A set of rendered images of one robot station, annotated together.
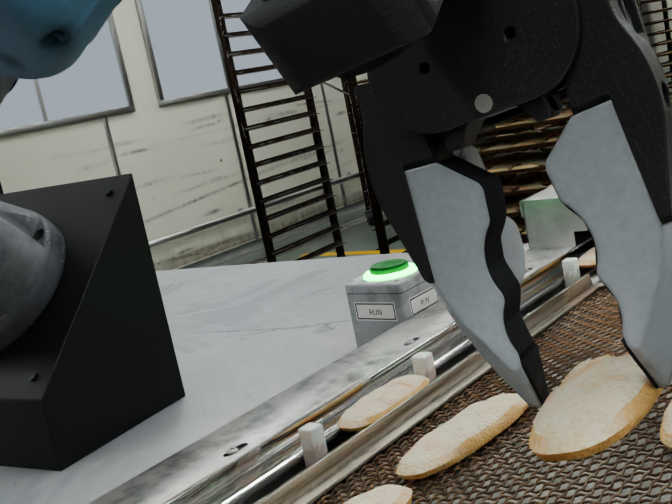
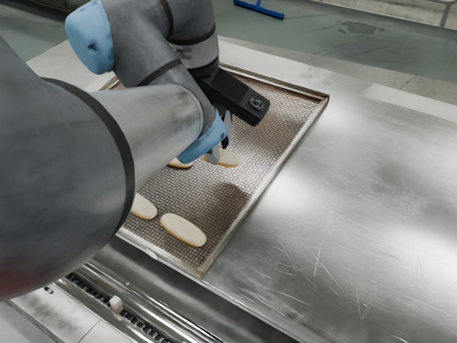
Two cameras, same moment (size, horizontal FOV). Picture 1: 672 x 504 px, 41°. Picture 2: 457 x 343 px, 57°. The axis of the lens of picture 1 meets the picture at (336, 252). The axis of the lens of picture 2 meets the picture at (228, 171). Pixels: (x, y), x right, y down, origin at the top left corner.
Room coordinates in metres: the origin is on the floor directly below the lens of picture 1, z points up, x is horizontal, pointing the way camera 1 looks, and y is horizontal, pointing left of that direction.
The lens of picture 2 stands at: (0.35, 0.52, 1.46)
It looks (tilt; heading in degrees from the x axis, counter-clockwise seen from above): 41 degrees down; 262
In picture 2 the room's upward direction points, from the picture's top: straight up
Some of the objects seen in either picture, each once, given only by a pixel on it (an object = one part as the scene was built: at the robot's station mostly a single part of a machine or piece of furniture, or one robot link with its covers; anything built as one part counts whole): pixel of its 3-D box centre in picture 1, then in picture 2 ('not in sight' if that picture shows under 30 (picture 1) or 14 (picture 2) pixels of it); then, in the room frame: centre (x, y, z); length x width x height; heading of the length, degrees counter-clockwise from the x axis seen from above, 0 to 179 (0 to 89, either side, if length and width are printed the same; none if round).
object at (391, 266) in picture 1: (390, 271); not in sight; (0.89, -0.05, 0.90); 0.04 x 0.04 x 0.02
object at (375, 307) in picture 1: (402, 324); not in sight; (0.89, -0.05, 0.84); 0.08 x 0.08 x 0.11; 49
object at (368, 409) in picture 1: (384, 398); not in sight; (0.65, -0.01, 0.86); 0.10 x 0.04 x 0.01; 139
